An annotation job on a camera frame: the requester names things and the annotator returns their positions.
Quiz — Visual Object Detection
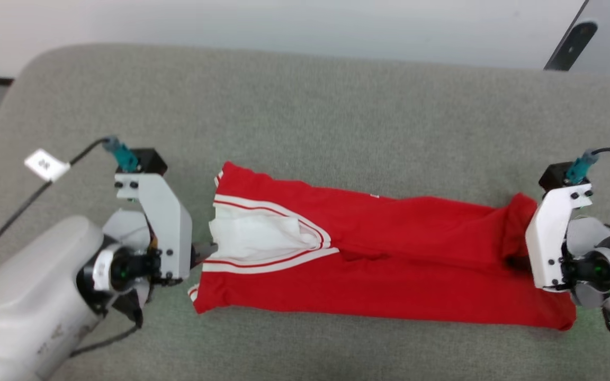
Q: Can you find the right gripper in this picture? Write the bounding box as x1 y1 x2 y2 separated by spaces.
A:
526 183 594 291

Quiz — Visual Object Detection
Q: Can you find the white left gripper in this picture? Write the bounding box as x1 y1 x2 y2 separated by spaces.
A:
114 172 218 281

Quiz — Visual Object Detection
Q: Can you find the red white basketball jersey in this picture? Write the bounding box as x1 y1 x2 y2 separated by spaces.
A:
189 161 577 331

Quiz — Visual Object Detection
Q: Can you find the grey fabric sofa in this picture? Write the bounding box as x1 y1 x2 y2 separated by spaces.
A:
0 43 610 381

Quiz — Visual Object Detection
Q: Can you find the black door stop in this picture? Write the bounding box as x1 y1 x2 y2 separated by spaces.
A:
544 20 598 71

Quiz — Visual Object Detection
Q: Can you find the right teal-plug black cable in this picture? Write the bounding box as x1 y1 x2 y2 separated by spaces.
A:
566 148 610 186

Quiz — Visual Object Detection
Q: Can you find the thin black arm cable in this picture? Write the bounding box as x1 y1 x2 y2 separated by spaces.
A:
71 304 144 358

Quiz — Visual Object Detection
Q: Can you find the white cable label tag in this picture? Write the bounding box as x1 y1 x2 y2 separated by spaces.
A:
24 149 71 183

